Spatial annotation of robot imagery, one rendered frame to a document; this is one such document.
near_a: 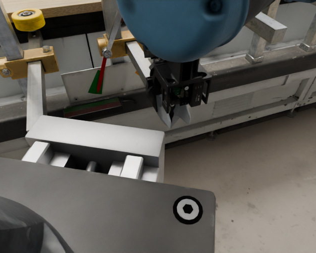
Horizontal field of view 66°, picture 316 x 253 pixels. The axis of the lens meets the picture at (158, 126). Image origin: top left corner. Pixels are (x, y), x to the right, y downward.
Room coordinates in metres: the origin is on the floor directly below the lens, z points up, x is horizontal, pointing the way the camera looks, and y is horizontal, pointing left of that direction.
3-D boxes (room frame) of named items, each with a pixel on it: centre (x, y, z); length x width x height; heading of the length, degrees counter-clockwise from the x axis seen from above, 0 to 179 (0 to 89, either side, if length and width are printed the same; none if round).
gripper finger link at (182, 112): (0.34, -0.05, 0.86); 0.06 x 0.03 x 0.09; 20
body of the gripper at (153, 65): (0.33, -0.03, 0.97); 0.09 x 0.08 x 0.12; 20
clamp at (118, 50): (0.64, 0.10, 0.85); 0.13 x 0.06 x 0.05; 110
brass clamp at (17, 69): (0.56, 0.33, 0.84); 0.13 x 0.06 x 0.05; 110
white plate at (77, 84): (0.60, 0.14, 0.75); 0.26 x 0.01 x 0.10; 110
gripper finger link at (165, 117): (0.33, -0.02, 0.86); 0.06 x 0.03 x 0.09; 20
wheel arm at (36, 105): (0.51, 0.30, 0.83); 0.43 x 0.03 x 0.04; 20
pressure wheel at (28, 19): (0.70, 0.37, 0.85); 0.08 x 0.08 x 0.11
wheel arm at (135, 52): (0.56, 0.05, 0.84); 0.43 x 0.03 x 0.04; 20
